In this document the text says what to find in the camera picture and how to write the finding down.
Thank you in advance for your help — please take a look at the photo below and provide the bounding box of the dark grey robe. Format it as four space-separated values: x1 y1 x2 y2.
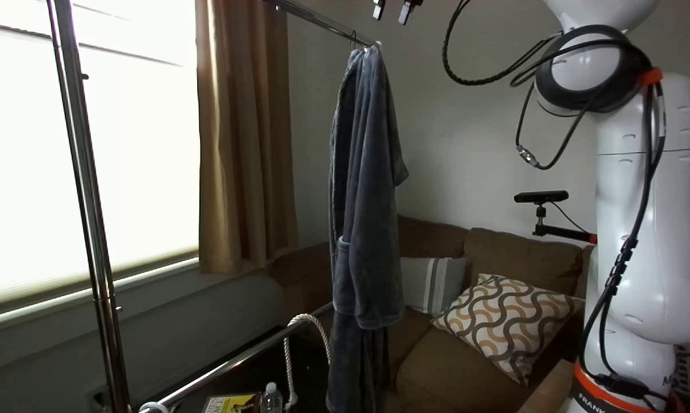
328 46 407 413

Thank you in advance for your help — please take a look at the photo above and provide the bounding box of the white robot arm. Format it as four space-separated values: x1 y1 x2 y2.
506 0 690 413

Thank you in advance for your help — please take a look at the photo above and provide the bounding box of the brown curtain beside sofa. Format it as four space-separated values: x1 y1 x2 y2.
195 0 296 277

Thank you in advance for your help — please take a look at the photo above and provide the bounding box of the grey striped pillow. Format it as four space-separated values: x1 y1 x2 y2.
401 257 467 317

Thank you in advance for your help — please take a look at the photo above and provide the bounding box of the wavy patterned cushion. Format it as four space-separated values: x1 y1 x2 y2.
433 274 582 385

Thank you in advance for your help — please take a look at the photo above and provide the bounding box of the brown sofa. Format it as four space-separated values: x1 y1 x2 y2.
271 213 592 413

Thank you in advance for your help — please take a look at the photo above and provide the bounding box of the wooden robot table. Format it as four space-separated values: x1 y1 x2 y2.
518 360 573 413

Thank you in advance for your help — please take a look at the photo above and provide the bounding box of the clear plastic bottle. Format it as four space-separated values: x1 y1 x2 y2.
258 383 284 413

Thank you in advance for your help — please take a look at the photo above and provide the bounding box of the yellow snack packet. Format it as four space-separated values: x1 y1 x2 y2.
204 395 257 413

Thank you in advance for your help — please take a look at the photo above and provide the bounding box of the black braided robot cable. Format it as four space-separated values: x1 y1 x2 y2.
439 0 666 173

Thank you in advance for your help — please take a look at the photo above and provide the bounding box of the black camera on stand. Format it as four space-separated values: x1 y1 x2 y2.
514 190 598 244

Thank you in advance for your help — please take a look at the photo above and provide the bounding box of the chrome clothes rail frame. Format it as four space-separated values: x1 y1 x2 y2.
45 0 367 413

